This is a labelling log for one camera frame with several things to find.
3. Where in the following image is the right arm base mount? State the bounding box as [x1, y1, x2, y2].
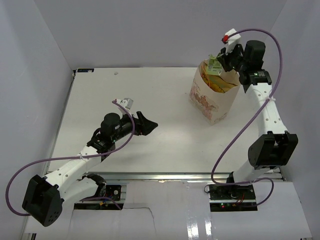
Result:
[203, 184, 258, 213]

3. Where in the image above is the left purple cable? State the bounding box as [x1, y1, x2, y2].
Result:
[4, 99, 137, 216]

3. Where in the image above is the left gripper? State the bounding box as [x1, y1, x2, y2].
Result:
[111, 110, 158, 143]

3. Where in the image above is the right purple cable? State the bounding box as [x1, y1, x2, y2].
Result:
[210, 28, 285, 209]

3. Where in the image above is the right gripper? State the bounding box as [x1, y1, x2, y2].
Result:
[218, 43, 248, 74]

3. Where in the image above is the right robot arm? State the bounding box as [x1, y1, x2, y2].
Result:
[218, 40, 298, 200]

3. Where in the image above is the blue label sticker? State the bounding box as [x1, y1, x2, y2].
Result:
[77, 68, 95, 73]

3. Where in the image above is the brown chips bag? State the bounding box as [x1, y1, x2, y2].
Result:
[199, 60, 239, 93]

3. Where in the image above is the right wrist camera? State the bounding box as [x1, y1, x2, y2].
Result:
[221, 28, 241, 55]

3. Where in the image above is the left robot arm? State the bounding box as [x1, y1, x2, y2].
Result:
[22, 111, 158, 227]

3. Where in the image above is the light green snack packet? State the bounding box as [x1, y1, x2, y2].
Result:
[206, 54, 223, 76]

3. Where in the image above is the aluminium table frame rail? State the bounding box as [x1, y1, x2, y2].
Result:
[43, 67, 285, 182]

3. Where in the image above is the beige paper bag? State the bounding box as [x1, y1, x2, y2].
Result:
[189, 61, 241, 125]

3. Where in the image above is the purple cable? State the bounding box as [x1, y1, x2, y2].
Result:
[4, 99, 137, 216]
[210, 28, 285, 209]

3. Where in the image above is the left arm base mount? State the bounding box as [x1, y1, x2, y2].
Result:
[81, 173, 122, 210]

